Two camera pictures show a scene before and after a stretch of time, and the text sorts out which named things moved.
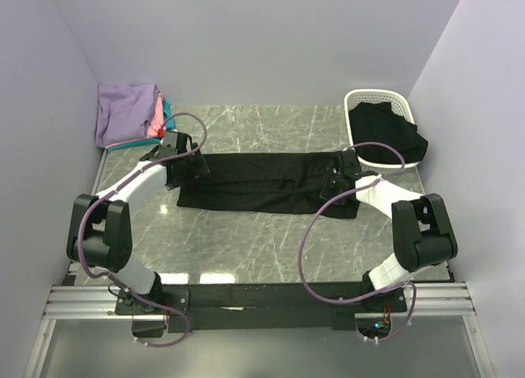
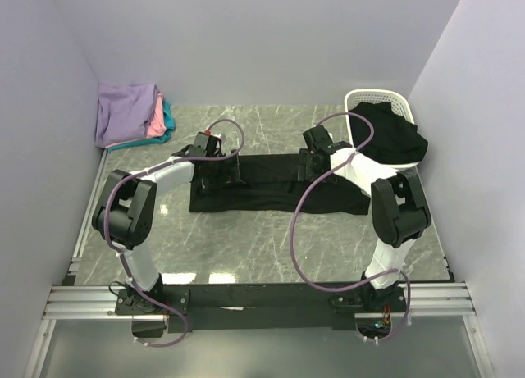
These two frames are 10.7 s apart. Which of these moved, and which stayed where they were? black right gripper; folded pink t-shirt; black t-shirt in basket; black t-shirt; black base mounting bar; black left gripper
Moved: black left gripper; black right gripper
Stayed: black t-shirt in basket; black base mounting bar; folded pink t-shirt; black t-shirt
